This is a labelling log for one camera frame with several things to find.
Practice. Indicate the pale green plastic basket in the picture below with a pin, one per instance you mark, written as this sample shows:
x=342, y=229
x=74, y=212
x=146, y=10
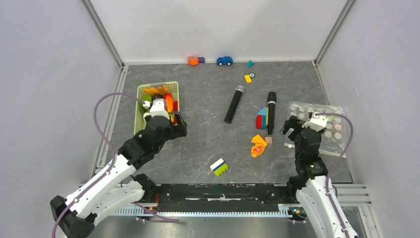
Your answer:
x=173, y=89

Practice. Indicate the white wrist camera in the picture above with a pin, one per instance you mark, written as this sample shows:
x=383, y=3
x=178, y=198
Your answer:
x=157, y=108
x=316, y=122

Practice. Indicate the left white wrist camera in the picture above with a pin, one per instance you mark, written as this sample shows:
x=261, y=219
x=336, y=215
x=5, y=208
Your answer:
x=157, y=108

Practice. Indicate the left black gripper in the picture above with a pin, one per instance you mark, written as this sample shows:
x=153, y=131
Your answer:
x=179, y=130

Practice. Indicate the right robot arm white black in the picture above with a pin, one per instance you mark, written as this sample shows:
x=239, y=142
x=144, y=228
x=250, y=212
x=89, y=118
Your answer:
x=311, y=187

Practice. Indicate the orange toy food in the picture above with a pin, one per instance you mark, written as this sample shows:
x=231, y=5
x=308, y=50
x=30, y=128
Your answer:
x=161, y=90

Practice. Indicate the orange red toy mango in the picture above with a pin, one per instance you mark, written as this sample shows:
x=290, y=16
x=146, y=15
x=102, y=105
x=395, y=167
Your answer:
x=169, y=102

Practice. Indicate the red blue toy block house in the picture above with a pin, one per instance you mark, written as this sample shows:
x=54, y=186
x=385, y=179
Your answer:
x=262, y=119

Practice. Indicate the orange yellow toy piece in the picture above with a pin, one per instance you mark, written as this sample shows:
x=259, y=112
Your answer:
x=258, y=147

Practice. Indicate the dark purple toy fruit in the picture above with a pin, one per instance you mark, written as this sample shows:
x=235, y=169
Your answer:
x=157, y=96

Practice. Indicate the black microphone silver head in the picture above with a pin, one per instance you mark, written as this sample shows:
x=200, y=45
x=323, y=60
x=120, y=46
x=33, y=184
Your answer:
x=239, y=90

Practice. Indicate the small pink wooden cube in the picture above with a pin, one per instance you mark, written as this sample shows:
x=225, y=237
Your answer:
x=268, y=140

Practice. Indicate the green leafy toy vegetable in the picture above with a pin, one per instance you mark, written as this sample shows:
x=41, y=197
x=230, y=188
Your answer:
x=144, y=108

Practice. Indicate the teal toy block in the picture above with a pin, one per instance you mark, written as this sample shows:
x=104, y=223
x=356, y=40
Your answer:
x=250, y=63

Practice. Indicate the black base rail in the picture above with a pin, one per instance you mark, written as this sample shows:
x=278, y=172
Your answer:
x=218, y=197

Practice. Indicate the blue toy car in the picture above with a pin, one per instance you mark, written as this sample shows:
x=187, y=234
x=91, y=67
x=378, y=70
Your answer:
x=226, y=60

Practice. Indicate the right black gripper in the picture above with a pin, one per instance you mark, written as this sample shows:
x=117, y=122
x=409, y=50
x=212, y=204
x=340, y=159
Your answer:
x=293, y=122

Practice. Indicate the white green toy brick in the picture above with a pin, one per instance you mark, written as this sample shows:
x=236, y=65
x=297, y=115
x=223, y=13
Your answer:
x=219, y=167

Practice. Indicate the yellow toy brick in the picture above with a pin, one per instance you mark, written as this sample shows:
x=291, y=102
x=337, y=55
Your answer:
x=248, y=79

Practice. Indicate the clear dotted zip bag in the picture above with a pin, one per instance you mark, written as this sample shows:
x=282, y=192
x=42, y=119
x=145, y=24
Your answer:
x=334, y=138

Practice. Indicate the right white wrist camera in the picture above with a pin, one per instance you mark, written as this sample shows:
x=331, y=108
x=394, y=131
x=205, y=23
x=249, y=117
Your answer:
x=316, y=122

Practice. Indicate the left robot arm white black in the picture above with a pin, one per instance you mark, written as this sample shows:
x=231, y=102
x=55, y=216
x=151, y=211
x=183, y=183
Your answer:
x=78, y=213

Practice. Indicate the red toy chili pepper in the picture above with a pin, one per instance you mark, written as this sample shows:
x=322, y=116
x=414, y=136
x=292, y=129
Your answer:
x=176, y=106

